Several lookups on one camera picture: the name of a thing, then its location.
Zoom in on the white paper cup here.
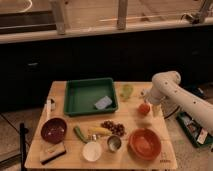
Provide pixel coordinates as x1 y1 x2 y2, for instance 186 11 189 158
82 141 102 162

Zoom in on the orange bowl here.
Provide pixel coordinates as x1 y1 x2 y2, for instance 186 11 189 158
128 128 161 161

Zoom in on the yellow banana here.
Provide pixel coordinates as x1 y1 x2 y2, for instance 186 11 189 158
88 127 112 136

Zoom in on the red apple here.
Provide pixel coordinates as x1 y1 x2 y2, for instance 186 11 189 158
138 103 150 116

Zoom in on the green bin with items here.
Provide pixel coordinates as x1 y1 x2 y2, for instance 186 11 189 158
176 112 213 148

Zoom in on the small metal cup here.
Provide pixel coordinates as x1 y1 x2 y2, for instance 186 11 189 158
107 135 122 152

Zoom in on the black chair frame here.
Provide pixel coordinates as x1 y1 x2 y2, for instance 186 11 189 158
19 123 27 171

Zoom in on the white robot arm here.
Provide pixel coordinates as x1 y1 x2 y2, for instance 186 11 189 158
147 71 213 136

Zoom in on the green cucumber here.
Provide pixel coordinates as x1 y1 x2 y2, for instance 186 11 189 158
73 126 88 143

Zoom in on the blue sponge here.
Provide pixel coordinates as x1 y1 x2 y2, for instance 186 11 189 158
94 96 112 110

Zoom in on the bunch of red grapes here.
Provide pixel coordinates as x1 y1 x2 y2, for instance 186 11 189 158
101 120 125 137

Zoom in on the dark red bowl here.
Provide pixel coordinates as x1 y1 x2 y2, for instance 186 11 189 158
41 118 67 144

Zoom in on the green plastic tray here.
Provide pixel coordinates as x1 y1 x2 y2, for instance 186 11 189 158
64 78 118 117

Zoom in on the wooden block brush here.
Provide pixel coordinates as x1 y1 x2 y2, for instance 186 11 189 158
40 142 66 165

